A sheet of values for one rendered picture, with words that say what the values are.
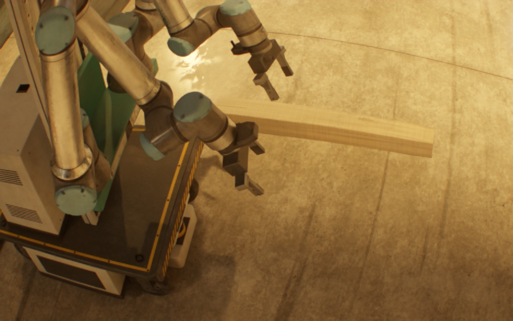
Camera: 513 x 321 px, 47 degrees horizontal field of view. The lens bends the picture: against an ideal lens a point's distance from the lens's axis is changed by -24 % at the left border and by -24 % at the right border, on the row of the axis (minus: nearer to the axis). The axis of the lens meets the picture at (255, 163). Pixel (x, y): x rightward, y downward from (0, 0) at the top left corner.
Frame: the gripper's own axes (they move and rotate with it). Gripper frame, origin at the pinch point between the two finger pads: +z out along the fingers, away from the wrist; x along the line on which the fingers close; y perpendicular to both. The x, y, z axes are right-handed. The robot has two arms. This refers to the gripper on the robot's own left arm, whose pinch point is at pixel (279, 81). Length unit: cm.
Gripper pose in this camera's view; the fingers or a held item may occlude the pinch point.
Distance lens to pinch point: 232.9
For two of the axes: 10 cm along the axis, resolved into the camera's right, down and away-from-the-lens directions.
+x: 3.7, -6.6, 6.5
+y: 8.2, -1.0, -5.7
